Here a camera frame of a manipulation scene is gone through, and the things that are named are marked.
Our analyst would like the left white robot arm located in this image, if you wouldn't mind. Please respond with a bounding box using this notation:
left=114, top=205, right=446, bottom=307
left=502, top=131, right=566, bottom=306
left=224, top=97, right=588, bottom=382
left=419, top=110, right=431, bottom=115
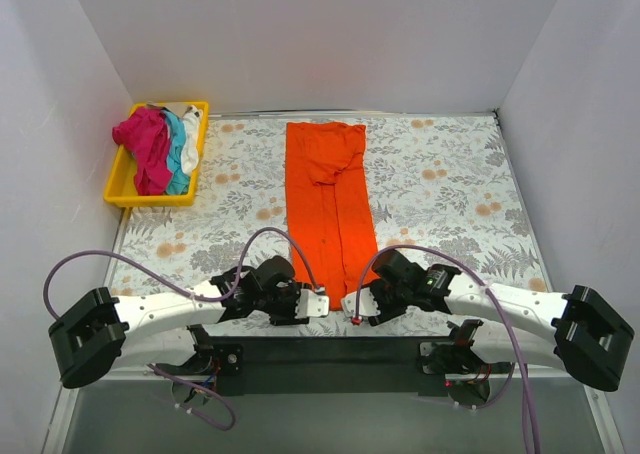
left=48, top=256, right=328, bottom=389

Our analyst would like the magenta t shirt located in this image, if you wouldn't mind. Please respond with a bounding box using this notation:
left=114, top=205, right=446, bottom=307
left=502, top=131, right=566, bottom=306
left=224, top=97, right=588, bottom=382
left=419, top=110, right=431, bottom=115
left=112, top=107, right=172, bottom=196

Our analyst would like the aluminium mounting rail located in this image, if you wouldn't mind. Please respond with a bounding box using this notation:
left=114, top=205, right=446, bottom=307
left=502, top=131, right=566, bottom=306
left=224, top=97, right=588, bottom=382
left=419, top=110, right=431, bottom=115
left=60, top=337, right=600, bottom=381

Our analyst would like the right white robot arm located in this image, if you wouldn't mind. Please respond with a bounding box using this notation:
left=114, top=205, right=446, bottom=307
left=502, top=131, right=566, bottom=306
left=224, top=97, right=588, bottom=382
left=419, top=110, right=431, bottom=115
left=367, top=248, right=635, bottom=392

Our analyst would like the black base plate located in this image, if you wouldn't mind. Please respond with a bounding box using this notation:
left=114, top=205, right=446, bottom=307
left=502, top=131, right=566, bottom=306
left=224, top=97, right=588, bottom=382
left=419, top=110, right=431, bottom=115
left=158, top=332, right=509, bottom=397

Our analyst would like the white t shirt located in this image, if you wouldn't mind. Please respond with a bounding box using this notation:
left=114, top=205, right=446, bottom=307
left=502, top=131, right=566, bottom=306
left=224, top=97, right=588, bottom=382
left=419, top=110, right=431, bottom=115
left=181, top=105, right=203, bottom=176

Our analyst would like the teal t shirt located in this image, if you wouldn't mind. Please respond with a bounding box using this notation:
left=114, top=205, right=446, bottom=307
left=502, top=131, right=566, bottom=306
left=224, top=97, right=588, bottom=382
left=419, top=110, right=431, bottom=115
left=163, top=110, right=191, bottom=196

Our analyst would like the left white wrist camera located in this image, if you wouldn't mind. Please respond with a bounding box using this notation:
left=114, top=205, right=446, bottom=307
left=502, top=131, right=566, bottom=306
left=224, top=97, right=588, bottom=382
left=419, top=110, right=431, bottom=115
left=295, top=286, right=330, bottom=319

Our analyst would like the orange t shirt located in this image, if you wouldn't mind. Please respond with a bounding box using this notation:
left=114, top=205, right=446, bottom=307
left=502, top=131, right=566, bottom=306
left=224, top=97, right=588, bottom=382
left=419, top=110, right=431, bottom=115
left=285, top=122, right=378, bottom=310

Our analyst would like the yellow plastic bin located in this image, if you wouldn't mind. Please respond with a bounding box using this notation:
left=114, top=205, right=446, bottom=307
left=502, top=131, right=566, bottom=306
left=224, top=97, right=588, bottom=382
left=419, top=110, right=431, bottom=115
left=104, top=101, right=209, bottom=208

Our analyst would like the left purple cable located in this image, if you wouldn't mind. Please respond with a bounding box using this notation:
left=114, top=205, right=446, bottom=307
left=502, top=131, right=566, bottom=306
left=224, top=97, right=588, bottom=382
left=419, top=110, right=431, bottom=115
left=42, top=226, right=328, bottom=431

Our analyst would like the floral patterned table mat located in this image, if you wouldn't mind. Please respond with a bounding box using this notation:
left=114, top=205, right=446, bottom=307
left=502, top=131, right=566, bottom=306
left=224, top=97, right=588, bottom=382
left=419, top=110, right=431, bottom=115
left=110, top=115, right=549, bottom=296

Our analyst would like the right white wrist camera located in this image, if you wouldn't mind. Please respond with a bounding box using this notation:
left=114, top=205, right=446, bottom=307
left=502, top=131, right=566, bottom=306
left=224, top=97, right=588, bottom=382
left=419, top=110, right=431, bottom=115
left=340, top=287, right=379, bottom=325

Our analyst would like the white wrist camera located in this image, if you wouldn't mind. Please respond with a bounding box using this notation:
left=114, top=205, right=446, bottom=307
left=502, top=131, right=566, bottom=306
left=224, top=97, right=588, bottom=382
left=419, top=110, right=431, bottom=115
left=295, top=286, right=330, bottom=319
left=340, top=287, right=379, bottom=325

